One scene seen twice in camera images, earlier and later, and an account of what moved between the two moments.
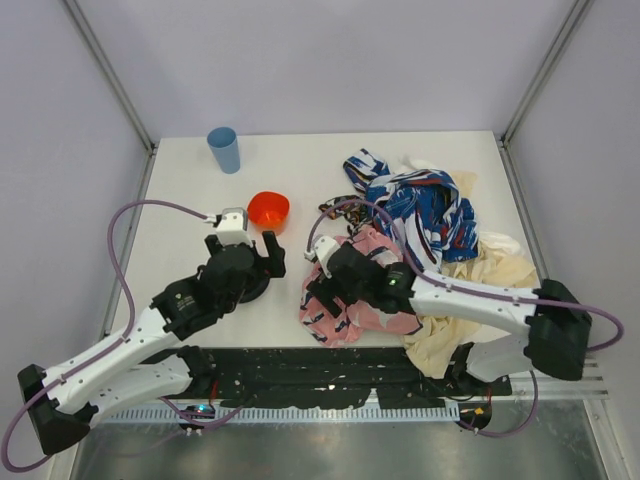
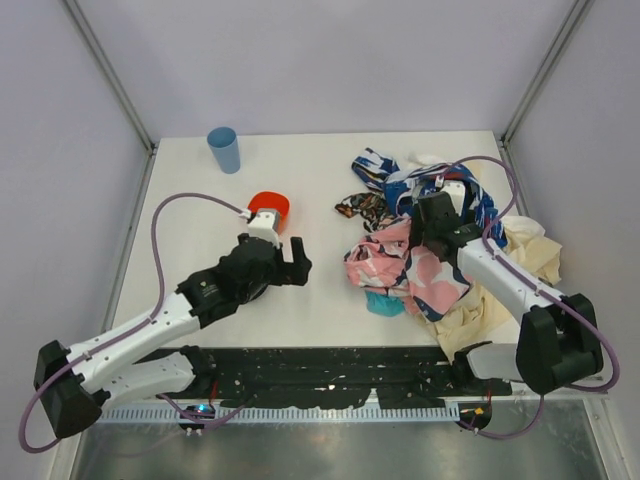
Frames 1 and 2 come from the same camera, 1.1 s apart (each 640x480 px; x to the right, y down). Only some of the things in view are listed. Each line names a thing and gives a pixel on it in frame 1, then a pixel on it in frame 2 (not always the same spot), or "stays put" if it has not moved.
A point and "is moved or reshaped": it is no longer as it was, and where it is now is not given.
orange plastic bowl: [269, 211] stays put
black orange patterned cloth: [350, 209] to [369, 207]
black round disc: [253, 286] stays put
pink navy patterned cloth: [327, 325] is moved or reshaped
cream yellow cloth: [439, 352] to [474, 318]
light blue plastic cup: [224, 142] stays put
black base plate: [340, 378] stays put
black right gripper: [329, 282] to [431, 220]
